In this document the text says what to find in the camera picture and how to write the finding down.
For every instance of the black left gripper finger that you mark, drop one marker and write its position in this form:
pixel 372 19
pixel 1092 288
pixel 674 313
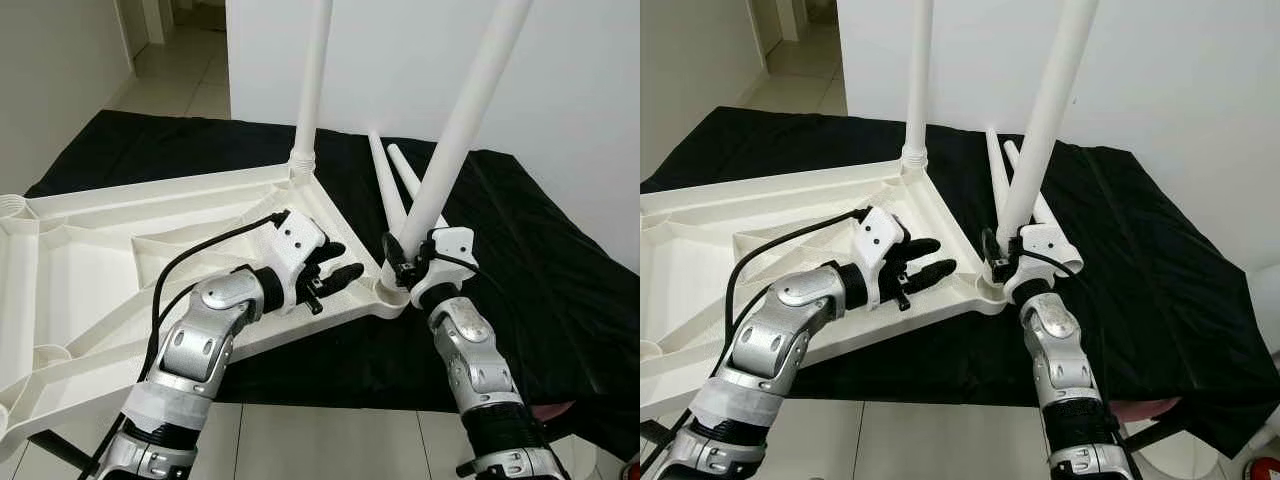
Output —
pixel 345 278
pixel 330 252
pixel 932 275
pixel 920 249

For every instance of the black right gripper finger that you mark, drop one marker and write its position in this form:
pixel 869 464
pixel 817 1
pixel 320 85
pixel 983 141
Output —
pixel 394 252
pixel 991 247

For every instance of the white plastic table leg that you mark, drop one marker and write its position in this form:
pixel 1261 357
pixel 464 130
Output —
pixel 388 185
pixel 312 90
pixel 1045 110
pixel 918 90
pixel 1052 222
pixel 460 120
pixel 995 175
pixel 405 175

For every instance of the white plastic table top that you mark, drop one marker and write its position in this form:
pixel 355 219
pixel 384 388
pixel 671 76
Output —
pixel 720 260
pixel 80 270

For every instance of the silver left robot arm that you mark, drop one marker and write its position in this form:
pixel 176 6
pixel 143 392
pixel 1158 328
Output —
pixel 780 340
pixel 200 340

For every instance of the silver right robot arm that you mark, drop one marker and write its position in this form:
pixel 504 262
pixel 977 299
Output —
pixel 470 350
pixel 1060 350

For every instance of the black table cloth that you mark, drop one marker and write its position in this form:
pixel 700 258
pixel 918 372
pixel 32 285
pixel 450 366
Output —
pixel 540 280
pixel 1170 280

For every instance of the pink cloth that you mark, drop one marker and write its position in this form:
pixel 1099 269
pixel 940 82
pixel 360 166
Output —
pixel 555 410
pixel 1148 408

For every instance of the black metal table leg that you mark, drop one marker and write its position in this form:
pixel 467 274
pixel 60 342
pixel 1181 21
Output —
pixel 665 432
pixel 1155 435
pixel 65 452

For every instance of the white rounded appliance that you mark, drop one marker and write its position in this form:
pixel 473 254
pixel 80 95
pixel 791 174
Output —
pixel 1268 360

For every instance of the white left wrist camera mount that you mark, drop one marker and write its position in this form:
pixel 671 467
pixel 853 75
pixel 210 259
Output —
pixel 880 240
pixel 298 240

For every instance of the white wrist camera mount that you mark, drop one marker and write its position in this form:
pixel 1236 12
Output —
pixel 1040 240
pixel 450 245
pixel 298 240
pixel 880 240

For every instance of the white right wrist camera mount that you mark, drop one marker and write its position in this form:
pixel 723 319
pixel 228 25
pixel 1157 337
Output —
pixel 1040 240
pixel 450 245

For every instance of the white door frame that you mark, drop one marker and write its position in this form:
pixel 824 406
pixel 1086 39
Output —
pixel 795 15
pixel 155 15

